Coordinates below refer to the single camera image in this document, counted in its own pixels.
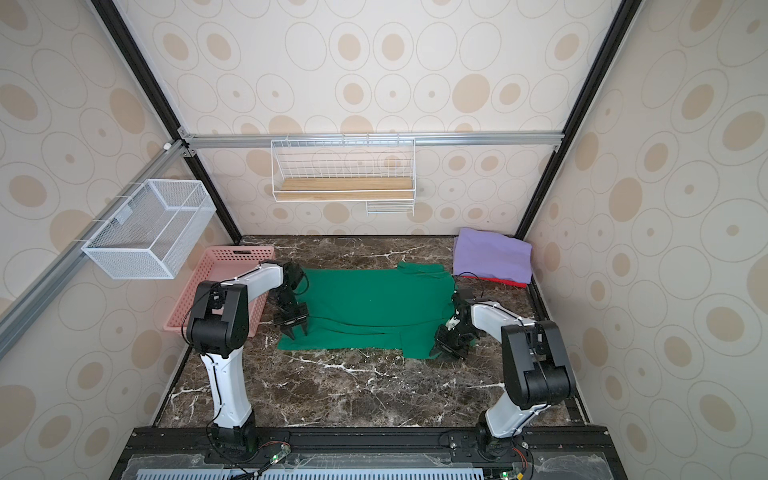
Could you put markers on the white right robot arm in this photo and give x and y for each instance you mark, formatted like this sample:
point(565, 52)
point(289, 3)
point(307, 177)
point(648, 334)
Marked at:
point(537, 373)

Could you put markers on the folded red t-shirt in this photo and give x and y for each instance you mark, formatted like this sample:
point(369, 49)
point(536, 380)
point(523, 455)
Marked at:
point(502, 281)

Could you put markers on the green t-shirt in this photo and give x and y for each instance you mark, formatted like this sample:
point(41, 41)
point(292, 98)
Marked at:
point(395, 309)

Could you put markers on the aluminium wall rail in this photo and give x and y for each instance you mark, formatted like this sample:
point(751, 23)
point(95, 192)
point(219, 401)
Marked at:
point(439, 139)
point(27, 308)

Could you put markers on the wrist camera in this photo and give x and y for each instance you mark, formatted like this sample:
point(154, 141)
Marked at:
point(293, 274)
point(463, 300)

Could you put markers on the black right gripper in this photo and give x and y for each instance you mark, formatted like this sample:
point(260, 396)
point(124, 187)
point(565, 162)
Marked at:
point(450, 341)

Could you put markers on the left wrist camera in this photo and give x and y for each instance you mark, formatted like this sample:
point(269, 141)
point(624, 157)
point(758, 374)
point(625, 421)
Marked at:
point(293, 274)

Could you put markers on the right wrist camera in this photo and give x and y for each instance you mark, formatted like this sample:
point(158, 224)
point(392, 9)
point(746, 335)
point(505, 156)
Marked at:
point(463, 300)

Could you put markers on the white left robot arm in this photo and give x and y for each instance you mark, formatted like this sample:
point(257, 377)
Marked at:
point(217, 329)

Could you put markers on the aluminium wall rail back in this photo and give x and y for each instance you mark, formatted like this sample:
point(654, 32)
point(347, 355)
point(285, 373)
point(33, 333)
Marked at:
point(439, 139)

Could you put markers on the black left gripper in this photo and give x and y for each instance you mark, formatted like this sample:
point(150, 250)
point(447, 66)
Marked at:
point(300, 318)

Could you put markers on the aluminium wall rail left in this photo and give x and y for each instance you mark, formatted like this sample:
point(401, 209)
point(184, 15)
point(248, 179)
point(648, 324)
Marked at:
point(27, 308)

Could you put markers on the white mesh wall basket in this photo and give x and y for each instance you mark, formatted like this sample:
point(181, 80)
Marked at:
point(152, 233)

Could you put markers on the folded purple t-shirt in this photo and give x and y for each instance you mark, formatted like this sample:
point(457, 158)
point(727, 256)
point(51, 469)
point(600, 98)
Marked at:
point(492, 255)

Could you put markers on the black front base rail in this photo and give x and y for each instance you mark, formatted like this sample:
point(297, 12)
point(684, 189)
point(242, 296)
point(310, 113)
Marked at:
point(565, 452)

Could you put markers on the white wire wall shelf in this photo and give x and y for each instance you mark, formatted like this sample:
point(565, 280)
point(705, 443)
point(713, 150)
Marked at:
point(384, 178)

